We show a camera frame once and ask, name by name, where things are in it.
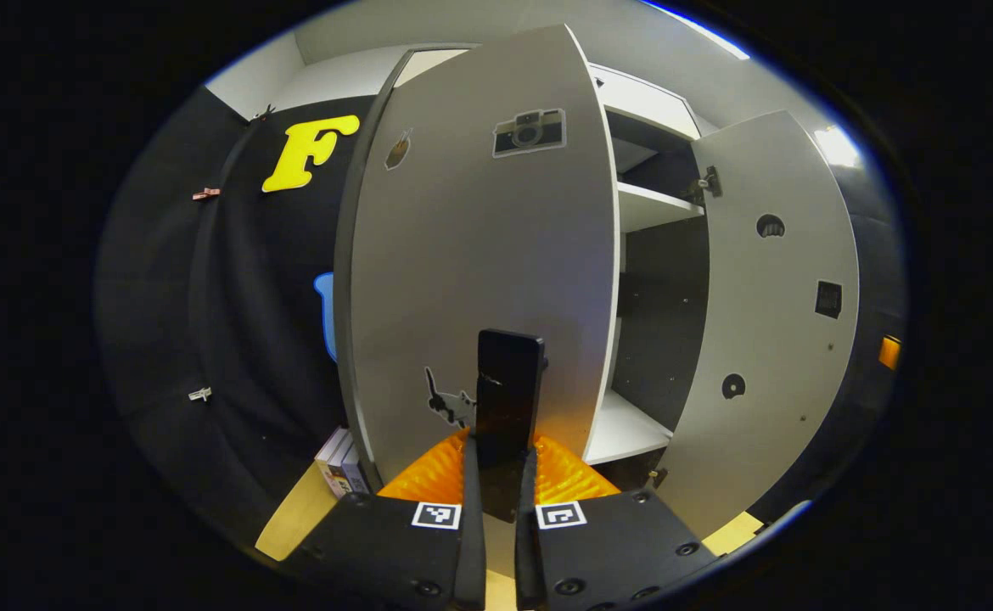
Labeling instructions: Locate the short ceiling light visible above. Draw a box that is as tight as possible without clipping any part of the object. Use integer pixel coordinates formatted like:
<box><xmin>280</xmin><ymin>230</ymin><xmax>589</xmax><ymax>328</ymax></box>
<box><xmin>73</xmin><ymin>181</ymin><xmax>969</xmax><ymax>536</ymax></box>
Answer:
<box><xmin>815</xmin><ymin>126</ymin><xmax>861</xmax><ymax>169</ymax></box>

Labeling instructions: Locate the cabinet door with camera sticker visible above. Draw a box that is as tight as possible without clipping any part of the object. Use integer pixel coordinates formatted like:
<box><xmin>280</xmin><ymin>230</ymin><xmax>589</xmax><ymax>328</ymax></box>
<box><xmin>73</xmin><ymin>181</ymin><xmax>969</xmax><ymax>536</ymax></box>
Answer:
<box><xmin>348</xmin><ymin>24</ymin><xmax>620</xmax><ymax>525</ymax></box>

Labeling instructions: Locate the grey double-door shoe cabinet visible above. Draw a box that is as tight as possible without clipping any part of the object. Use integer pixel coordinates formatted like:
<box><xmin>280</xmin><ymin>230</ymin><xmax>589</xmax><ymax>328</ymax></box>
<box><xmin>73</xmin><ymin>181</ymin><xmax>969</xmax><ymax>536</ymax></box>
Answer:
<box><xmin>333</xmin><ymin>42</ymin><xmax>714</xmax><ymax>493</ymax></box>

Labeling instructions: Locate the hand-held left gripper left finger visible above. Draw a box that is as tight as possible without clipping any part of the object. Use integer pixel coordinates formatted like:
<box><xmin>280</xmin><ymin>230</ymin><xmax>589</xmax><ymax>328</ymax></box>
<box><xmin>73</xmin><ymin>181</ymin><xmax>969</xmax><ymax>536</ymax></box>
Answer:
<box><xmin>280</xmin><ymin>429</ymin><xmax>487</xmax><ymax>610</ymax></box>

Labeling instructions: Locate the white book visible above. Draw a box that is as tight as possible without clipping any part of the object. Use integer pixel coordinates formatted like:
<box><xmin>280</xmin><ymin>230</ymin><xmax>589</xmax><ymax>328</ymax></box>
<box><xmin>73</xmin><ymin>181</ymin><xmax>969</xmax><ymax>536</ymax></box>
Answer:
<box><xmin>316</xmin><ymin>427</ymin><xmax>353</xmax><ymax>497</ymax></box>

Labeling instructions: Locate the cabinet door with headphone sticker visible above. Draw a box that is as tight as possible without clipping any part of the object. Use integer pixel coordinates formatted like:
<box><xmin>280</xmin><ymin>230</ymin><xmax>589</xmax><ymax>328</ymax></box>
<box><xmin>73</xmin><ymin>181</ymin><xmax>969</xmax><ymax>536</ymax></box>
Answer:
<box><xmin>654</xmin><ymin>110</ymin><xmax>861</xmax><ymax>540</ymax></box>

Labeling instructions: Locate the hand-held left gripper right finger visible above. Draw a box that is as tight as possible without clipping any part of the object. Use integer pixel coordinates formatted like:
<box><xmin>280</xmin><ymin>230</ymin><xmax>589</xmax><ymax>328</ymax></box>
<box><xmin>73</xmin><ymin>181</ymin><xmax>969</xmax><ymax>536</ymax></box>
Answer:
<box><xmin>513</xmin><ymin>434</ymin><xmax>722</xmax><ymax>610</ymax></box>

